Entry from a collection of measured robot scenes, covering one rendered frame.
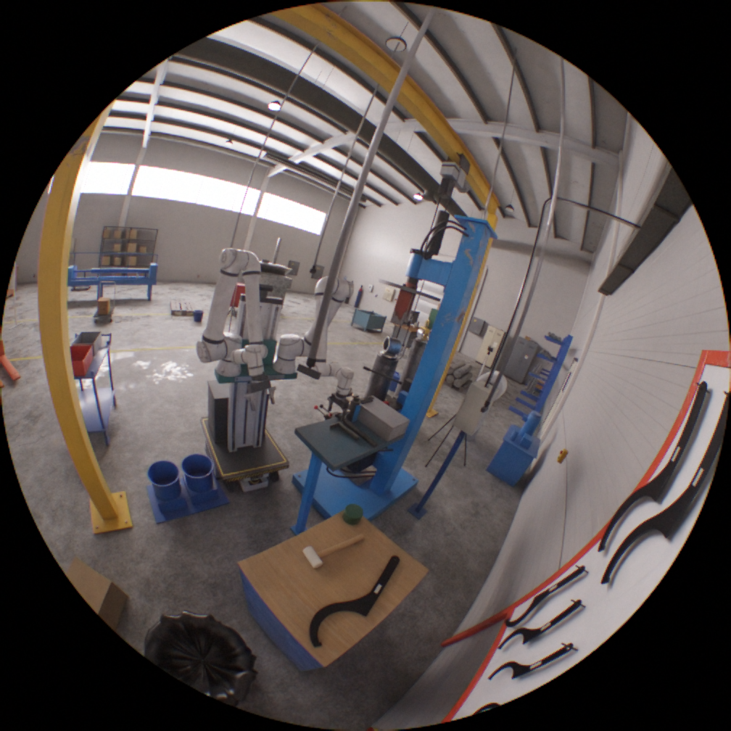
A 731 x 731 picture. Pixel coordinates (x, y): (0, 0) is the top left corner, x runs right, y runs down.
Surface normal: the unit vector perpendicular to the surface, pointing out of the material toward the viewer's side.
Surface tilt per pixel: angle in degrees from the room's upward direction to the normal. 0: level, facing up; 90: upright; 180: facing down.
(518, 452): 90
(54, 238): 90
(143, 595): 0
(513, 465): 90
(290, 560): 0
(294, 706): 0
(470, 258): 90
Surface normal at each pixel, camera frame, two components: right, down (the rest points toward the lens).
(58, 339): 0.70, 0.42
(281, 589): 0.28, -0.91
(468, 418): -0.65, 0.07
